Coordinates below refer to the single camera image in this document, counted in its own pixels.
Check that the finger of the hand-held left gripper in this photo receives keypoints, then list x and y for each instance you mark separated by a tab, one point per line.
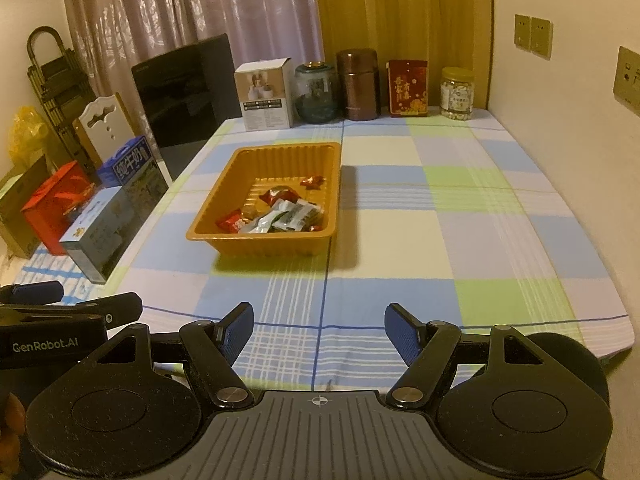
30	294
120	306

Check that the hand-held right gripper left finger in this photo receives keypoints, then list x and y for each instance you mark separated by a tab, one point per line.
235	332

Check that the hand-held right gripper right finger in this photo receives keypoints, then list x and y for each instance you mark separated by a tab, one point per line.
404	335

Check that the red snack packet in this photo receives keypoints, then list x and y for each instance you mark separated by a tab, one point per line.
232	221

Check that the dark clear snack packet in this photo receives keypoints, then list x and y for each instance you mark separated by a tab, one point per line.
305	215

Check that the dark red foil packet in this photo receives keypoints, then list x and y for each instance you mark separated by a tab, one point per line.
276	195

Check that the small red candy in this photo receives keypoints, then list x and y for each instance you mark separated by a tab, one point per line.
312	182

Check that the orange plastic tray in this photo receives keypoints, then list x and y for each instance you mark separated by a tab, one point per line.
280	160

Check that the person's left hand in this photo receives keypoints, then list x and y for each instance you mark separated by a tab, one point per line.
10	420

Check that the blue checked cloth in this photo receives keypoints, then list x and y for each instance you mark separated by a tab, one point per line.
45	272

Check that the light blue printed carton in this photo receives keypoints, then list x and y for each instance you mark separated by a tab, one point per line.
105	235

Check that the brown cardboard box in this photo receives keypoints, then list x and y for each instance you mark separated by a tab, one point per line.
15	210

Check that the red gift bag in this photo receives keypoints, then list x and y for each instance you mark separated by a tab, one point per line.
52	205

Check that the yellow plastic bag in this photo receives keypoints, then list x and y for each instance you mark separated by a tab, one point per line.
27	137

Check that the white wooden chair back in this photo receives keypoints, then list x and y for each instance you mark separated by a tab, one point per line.
102	127

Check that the dark folding trolley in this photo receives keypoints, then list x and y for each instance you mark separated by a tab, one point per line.
60	90

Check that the black flat screen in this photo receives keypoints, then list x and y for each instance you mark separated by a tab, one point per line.
185	105

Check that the white product box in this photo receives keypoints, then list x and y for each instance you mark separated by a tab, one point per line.
262	100

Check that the red printed box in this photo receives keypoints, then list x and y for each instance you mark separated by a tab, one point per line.
407	90

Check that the clear jar with yellow lid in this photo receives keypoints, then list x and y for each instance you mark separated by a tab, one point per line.
456	95

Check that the teal glass jar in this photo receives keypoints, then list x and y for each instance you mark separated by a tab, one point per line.
316	97

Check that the brown metal canister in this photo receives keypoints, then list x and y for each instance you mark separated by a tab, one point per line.
358	85

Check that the pink curtain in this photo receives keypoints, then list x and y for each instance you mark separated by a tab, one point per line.
190	10

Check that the yellow curtain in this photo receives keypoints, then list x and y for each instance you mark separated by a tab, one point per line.
400	5

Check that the wall socket plate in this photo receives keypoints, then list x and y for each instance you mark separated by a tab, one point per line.
627	77

